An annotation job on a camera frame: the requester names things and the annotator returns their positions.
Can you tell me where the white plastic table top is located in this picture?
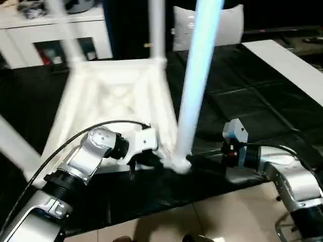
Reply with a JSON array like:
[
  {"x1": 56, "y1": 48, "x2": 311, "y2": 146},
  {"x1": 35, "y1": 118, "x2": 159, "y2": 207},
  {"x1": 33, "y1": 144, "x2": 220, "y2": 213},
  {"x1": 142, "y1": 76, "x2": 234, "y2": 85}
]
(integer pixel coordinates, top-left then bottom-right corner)
[{"x1": 24, "y1": 57, "x2": 193, "y2": 189}]

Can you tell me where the white plastic table leg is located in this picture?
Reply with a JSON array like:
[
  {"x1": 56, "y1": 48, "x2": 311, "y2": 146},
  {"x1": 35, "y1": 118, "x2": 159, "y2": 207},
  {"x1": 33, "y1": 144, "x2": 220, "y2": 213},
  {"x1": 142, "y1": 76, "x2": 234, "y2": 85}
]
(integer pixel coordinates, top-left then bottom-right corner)
[
  {"x1": 47, "y1": 0, "x2": 86, "y2": 68},
  {"x1": 148, "y1": 0, "x2": 168, "y2": 66},
  {"x1": 174, "y1": 0, "x2": 225, "y2": 175},
  {"x1": 0, "y1": 114, "x2": 43, "y2": 183}
]

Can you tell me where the shiny chrome stand tube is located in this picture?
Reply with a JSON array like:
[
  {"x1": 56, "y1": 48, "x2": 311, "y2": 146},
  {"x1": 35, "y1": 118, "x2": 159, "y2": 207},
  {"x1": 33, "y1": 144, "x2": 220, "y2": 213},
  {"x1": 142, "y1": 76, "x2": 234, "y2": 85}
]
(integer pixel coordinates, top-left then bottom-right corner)
[{"x1": 274, "y1": 210, "x2": 304, "y2": 242}]

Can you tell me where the white flat board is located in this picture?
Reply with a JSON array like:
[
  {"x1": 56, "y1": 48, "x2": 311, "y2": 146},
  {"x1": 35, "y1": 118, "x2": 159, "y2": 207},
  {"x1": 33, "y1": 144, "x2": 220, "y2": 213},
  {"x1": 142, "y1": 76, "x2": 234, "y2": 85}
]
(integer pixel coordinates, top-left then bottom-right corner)
[{"x1": 241, "y1": 39, "x2": 323, "y2": 107}]

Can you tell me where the grey cushion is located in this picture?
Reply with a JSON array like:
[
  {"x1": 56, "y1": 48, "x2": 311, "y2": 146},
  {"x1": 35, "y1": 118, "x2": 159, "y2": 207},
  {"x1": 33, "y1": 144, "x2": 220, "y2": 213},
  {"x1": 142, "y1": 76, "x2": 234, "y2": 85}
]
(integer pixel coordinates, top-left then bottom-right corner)
[{"x1": 173, "y1": 4, "x2": 245, "y2": 51}]

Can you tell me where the grey round bag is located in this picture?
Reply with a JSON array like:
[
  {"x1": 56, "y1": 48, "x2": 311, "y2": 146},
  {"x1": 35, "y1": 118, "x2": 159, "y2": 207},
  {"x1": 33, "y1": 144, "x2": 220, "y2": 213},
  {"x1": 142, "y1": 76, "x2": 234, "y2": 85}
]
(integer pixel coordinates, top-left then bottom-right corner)
[{"x1": 64, "y1": 0, "x2": 107, "y2": 14}]

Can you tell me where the white cabinet with glass doors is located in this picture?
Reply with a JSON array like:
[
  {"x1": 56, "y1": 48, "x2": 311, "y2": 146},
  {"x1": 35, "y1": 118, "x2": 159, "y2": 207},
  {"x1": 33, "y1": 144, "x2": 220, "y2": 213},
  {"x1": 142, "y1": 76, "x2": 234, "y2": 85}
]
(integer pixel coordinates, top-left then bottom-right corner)
[{"x1": 0, "y1": 9, "x2": 114, "y2": 70}]

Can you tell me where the dark clutter pile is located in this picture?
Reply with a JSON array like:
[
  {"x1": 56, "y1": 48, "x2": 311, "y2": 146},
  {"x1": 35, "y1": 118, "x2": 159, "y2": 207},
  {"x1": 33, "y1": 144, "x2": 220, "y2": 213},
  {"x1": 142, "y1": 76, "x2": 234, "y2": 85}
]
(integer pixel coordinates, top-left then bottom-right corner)
[{"x1": 17, "y1": 3, "x2": 49, "y2": 20}]

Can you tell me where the black left camera cable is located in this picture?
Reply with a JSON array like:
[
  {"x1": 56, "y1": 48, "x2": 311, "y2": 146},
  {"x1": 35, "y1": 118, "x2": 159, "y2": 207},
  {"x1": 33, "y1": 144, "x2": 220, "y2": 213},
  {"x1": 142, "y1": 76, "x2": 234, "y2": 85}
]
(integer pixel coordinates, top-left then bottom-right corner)
[{"x1": 0, "y1": 119, "x2": 152, "y2": 228}]

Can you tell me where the thin black metal rail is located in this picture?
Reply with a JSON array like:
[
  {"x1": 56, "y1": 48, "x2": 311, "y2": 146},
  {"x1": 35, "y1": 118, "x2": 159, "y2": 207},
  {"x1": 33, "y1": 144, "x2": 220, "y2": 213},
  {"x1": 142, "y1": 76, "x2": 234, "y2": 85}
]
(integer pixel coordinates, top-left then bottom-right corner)
[{"x1": 243, "y1": 24, "x2": 323, "y2": 35}]

